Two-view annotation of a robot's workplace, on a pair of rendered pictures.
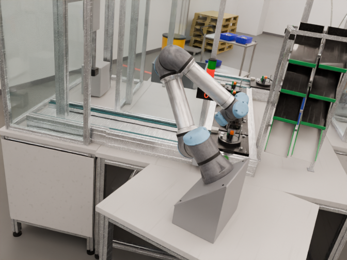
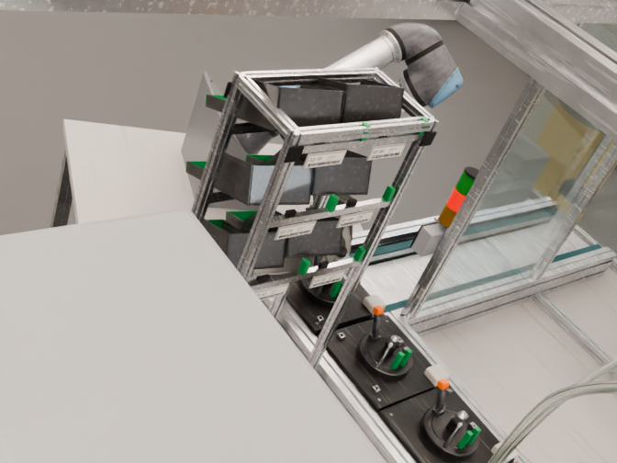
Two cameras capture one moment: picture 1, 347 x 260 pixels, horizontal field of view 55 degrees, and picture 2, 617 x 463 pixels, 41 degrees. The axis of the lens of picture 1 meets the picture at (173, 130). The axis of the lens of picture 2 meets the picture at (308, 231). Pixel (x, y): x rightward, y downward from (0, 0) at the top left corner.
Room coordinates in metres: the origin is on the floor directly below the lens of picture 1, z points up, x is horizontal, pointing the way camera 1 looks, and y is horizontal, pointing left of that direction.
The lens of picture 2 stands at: (2.67, -1.83, 2.29)
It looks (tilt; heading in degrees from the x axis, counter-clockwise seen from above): 35 degrees down; 123
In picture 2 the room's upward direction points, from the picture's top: 23 degrees clockwise
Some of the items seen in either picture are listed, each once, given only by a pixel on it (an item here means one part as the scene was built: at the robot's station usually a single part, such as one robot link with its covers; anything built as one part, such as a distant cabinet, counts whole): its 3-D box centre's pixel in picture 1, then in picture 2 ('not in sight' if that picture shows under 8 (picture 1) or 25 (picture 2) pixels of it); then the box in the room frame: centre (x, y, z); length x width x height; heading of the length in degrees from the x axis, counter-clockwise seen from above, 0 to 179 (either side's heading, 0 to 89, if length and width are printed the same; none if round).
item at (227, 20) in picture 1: (214, 31); not in sight; (9.14, -0.70, 0.44); 1.24 x 0.85 x 0.88; 154
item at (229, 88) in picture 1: (234, 85); not in sight; (2.81, -0.47, 1.01); 0.24 x 0.24 x 0.13; 83
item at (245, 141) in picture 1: (229, 142); (322, 290); (1.82, -0.35, 0.96); 0.24 x 0.24 x 0.02; 83
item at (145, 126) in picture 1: (180, 137); (399, 288); (1.88, -0.05, 0.91); 0.84 x 0.28 x 0.10; 83
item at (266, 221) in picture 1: (214, 208); (223, 204); (1.32, -0.25, 0.84); 0.90 x 0.70 x 0.03; 64
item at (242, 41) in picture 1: (224, 57); not in sight; (6.19, -0.75, 0.48); 1.01 x 0.59 x 0.95; 66
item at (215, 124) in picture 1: (231, 118); (389, 346); (2.08, -0.38, 1.01); 0.24 x 0.24 x 0.13; 83
